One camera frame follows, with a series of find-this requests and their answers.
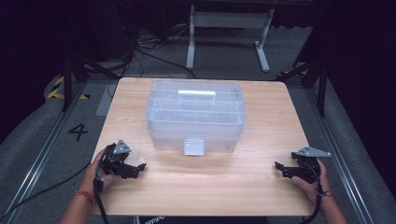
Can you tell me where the person's right hand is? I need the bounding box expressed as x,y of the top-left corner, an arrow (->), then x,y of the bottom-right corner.
290,158 -> 333,204

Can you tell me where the yellow and black floor tape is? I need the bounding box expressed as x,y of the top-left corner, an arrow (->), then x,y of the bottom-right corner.
46,76 -> 92,101

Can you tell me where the black tripod stand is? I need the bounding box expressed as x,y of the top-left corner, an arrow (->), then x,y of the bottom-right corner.
277,57 -> 330,119
60,51 -> 121,113

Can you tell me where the clear plastic storage box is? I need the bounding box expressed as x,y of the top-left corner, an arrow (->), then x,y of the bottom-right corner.
145,79 -> 248,157

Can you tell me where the white metal table frame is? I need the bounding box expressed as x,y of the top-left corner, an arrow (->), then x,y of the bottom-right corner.
185,4 -> 276,74

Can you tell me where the person's left hand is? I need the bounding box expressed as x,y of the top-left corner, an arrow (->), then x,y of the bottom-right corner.
81,148 -> 117,196

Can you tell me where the orange braided bracelet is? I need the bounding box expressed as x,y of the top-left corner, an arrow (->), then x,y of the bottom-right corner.
73,189 -> 97,205

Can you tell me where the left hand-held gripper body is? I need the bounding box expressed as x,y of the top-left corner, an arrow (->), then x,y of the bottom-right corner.
98,139 -> 134,180

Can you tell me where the metal floor rail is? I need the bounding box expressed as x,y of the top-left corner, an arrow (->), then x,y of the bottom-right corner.
2,82 -> 91,222
304,87 -> 375,224

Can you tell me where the bundle of black cables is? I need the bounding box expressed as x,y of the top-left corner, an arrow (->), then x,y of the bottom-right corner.
106,18 -> 198,98

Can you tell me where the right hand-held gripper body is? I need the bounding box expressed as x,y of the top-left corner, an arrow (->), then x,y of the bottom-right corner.
290,146 -> 332,185

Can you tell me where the thin black floor cable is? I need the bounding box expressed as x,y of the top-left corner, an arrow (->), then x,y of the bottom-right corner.
0,161 -> 93,222

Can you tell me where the thick black gripper cable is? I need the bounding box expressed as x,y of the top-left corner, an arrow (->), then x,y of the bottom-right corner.
92,143 -> 117,224

